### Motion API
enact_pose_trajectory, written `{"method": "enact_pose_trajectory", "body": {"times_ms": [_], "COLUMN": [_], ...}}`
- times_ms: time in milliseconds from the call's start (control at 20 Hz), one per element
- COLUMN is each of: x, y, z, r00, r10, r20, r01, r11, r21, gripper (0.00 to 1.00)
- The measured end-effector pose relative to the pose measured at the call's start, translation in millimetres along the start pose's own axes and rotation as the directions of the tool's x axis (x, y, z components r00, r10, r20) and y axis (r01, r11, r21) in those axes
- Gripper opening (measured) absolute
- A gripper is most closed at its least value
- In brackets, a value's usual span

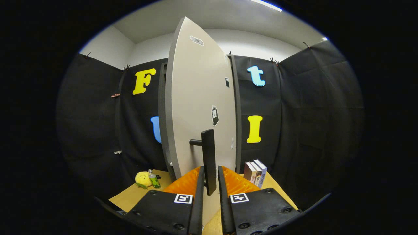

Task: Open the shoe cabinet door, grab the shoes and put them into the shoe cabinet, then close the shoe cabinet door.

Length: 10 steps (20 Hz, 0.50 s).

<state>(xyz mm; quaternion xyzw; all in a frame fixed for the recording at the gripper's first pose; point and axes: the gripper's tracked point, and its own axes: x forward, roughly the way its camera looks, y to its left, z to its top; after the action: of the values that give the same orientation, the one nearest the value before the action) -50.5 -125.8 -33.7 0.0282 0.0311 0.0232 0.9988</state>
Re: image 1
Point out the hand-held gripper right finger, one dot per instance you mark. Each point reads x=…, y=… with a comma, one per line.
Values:
x=225, y=212

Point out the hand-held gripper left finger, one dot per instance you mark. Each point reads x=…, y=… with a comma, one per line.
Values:
x=197, y=212

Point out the dark grey shoe cabinet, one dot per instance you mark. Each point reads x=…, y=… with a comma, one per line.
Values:
x=238, y=114

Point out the white spine book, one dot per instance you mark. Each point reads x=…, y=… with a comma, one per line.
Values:
x=249, y=173

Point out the dark orange spine book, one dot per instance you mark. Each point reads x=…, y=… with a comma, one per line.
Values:
x=258, y=176

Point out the pale blue spine book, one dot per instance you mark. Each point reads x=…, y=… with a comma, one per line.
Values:
x=263, y=176

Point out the green drink bottle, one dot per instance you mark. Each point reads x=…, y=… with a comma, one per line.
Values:
x=153, y=179

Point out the yellow plush toy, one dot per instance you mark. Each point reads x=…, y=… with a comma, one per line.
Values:
x=143, y=179

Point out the black backdrop cloth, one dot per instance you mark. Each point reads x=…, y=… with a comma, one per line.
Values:
x=310, y=114

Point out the pink clip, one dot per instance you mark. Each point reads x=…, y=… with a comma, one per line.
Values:
x=115, y=95

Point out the long ceiling light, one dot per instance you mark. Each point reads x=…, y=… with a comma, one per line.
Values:
x=266, y=5

